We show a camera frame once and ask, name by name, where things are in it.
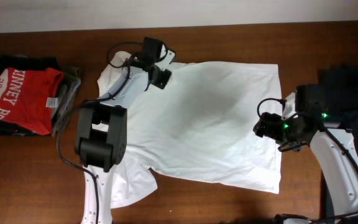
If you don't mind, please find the white t-shirt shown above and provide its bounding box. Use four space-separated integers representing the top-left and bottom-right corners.
111 62 282 208

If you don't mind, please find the grey garment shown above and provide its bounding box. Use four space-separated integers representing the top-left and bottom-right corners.
49 66 81 136

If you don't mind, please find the red printed t-shirt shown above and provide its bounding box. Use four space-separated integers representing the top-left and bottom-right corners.
0 67 63 135

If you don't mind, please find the black garment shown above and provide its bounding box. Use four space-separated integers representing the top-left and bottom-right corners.
0 55 62 135

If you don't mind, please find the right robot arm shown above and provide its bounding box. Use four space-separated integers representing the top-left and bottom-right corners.
253 84 358 223

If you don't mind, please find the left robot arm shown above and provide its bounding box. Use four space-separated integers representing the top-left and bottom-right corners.
75 37 175 224

